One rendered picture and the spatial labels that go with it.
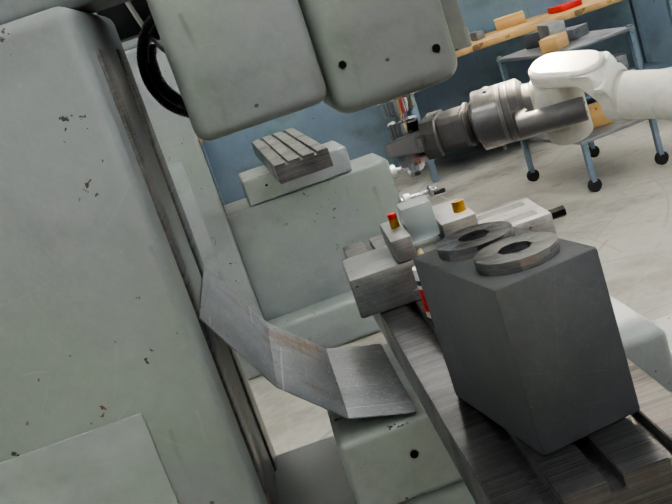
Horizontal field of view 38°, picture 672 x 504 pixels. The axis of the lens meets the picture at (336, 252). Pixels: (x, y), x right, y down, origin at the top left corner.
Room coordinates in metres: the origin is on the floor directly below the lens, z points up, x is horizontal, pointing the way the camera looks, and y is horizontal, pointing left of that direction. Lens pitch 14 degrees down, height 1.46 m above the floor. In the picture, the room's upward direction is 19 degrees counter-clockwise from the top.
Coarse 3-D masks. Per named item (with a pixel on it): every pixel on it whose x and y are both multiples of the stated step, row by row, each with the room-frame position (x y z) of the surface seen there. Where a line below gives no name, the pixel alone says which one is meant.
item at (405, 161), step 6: (414, 126) 1.42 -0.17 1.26; (390, 132) 1.43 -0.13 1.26; (396, 132) 1.42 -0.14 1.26; (402, 132) 1.41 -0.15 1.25; (408, 132) 1.41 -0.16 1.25; (396, 138) 1.42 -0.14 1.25; (402, 156) 1.42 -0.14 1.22; (408, 156) 1.41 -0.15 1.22; (414, 156) 1.41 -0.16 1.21; (420, 156) 1.41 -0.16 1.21; (426, 156) 1.42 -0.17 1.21; (402, 162) 1.42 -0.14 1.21; (408, 162) 1.41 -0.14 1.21; (414, 162) 1.41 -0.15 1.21; (420, 162) 1.41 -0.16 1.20
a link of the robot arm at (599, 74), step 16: (544, 64) 1.34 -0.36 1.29; (560, 64) 1.32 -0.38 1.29; (576, 64) 1.30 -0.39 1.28; (592, 64) 1.28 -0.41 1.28; (608, 64) 1.29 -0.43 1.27; (544, 80) 1.32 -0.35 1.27; (560, 80) 1.30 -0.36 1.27; (576, 80) 1.29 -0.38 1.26; (592, 80) 1.27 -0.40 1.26; (608, 80) 1.27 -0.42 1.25; (592, 96) 1.28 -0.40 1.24; (608, 96) 1.27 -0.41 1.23; (608, 112) 1.28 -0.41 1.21
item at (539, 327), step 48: (480, 240) 1.03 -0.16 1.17; (528, 240) 0.97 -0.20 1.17; (432, 288) 1.07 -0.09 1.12; (480, 288) 0.92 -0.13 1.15; (528, 288) 0.90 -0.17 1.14; (576, 288) 0.91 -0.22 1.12; (480, 336) 0.96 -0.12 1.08; (528, 336) 0.90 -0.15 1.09; (576, 336) 0.91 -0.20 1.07; (480, 384) 1.01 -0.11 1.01; (528, 384) 0.89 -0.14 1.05; (576, 384) 0.90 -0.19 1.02; (624, 384) 0.92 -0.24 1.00; (528, 432) 0.91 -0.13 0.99; (576, 432) 0.90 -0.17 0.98
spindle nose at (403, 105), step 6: (408, 96) 1.42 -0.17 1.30; (390, 102) 1.41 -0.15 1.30; (396, 102) 1.41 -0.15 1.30; (402, 102) 1.41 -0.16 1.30; (408, 102) 1.42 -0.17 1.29; (384, 108) 1.42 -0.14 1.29; (390, 108) 1.42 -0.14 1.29; (396, 108) 1.41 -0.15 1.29; (402, 108) 1.41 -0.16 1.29; (408, 108) 1.42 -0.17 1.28; (384, 114) 1.43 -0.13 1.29; (390, 114) 1.42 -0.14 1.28; (396, 114) 1.41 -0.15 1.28
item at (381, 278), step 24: (480, 216) 1.64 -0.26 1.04; (504, 216) 1.59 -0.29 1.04; (528, 216) 1.54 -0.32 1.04; (408, 240) 1.52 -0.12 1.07; (432, 240) 1.59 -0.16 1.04; (360, 264) 1.60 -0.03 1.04; (384, 264) 1.55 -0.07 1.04; (408, 264) 1.52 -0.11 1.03; (360, 288) 1.52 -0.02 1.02; (384, 288) 1.52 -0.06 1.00; (408, 288) 1.52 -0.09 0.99; (360, 312) 1.52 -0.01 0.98
